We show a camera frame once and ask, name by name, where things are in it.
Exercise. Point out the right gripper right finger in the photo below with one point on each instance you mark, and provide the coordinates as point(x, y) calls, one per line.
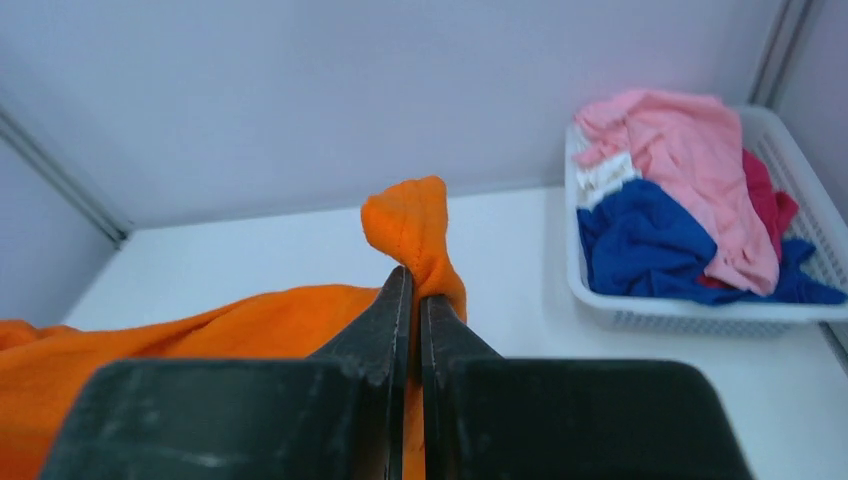
point(491, 417)

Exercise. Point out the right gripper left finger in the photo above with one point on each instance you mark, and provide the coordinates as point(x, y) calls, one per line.
point(336, 414)

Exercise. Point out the orange t shirt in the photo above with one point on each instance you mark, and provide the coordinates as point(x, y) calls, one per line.
point(44, 368)

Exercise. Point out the blue t shirt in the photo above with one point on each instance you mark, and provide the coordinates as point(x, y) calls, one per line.
point(640, 242)

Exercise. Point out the white t shirt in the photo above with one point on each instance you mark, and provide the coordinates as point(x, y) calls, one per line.
point(590, 185)

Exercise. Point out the pink t shirt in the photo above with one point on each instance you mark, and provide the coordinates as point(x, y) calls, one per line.
point(692, 147)

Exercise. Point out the crimson t shirt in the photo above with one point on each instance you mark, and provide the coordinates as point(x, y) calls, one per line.
point(765, 202)

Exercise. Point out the white plastic laundry basket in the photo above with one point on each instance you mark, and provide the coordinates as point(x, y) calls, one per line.
point(818, 221)

